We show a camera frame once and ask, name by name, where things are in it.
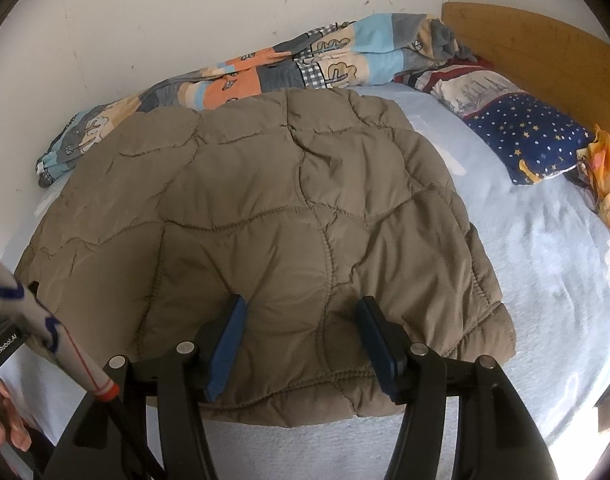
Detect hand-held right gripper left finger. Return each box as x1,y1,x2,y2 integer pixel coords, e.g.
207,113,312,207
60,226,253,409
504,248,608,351
44,294,248,480

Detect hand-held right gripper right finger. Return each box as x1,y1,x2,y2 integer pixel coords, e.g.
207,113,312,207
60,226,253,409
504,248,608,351
355,296,559,480

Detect olive quilted hooded jacket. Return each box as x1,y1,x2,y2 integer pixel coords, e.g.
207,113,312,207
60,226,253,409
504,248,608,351
14,87,516,428

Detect person's left hand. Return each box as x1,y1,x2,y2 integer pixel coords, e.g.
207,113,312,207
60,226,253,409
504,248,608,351
0,377,33,456

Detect bed with light blue sheet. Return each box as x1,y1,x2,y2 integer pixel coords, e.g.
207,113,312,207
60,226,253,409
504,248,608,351
0,82,610,480

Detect star and stripe print pillow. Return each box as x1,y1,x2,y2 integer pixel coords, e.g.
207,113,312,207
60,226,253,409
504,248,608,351
392,56,598,186

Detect rolled patchwork print quilt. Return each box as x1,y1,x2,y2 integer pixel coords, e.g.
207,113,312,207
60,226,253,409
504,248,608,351
34,11,478,188

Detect wooden headboard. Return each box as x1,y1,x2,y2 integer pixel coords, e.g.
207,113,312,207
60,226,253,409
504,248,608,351
441,1,610,143

